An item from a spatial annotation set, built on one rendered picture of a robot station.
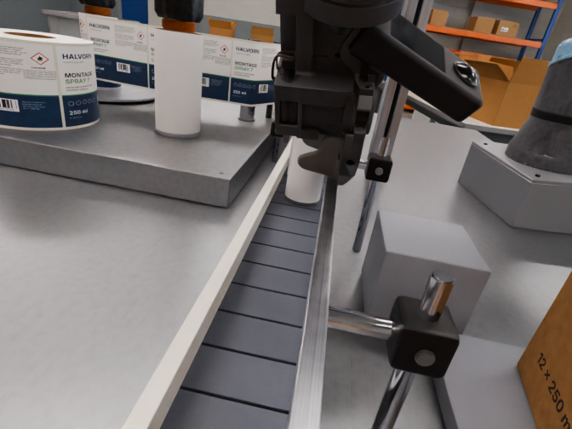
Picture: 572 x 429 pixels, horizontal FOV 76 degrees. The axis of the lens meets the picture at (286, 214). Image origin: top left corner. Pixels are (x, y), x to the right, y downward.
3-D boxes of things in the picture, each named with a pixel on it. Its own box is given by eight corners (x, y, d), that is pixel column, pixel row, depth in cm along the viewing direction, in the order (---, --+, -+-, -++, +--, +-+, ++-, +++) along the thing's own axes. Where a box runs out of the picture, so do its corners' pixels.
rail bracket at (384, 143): (317, 237, 54) (340, 126, 47) (366, 246, 53) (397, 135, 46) (315, 248, 51) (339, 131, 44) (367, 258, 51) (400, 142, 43)
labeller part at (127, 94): (87, 77, 115) (87, 73, 115) (181, 94, 113) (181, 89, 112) (4, 88, 87) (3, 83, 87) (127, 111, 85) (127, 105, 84)
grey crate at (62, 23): (86, 46, 272) (82, 13, 262) (141, 54, 277) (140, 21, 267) (43, 50, 219) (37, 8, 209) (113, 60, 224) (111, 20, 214)
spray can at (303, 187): (287, 189, 56) (309, 42, 47) (320, 195, 55) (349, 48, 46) (281, 203, 51) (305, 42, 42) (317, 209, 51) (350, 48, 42)
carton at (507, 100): (442, 110, 245) (461, 49, 229) (509, 118, 253) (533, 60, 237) (477, 124, 208) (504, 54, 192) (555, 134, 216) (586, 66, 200)
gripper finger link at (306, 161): (299, 177, 43) (300, 115, 35) (350, 183, 42) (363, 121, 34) (294, 198, 41) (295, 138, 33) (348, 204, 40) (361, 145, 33)
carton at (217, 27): (203, 43, 561) (205, 16, 545) (210, 42, 600) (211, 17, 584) (232, 48, 562) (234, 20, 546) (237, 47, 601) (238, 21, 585)
